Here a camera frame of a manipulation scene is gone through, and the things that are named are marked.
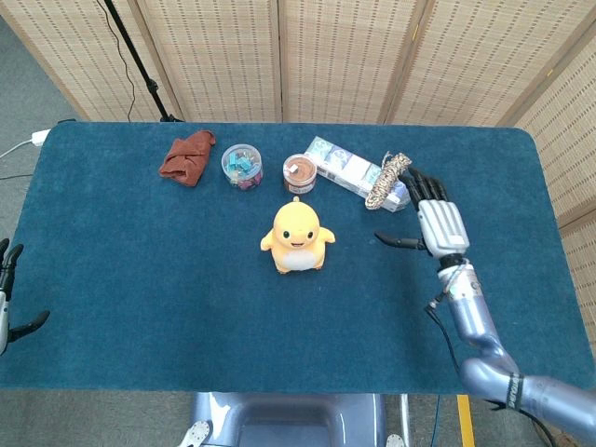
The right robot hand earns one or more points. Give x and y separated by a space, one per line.
442 223

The black tripod stand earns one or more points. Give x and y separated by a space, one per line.
139 60

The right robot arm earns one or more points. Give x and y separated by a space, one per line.
489 340

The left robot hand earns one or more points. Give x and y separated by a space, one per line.
6 288

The blue table mat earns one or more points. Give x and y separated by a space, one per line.
186 302

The long blue white carton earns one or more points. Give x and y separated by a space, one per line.
349 168

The brown folded cloth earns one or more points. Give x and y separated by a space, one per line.
186 159

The white power adapter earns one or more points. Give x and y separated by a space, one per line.
39 136

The clear jar of binder clips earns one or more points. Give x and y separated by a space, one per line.
242 166

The yellow duck plush toy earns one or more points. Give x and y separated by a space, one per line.
296 240

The round container brown contents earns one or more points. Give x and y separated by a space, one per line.
300 173

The robot torso base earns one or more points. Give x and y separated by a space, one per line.
288 419

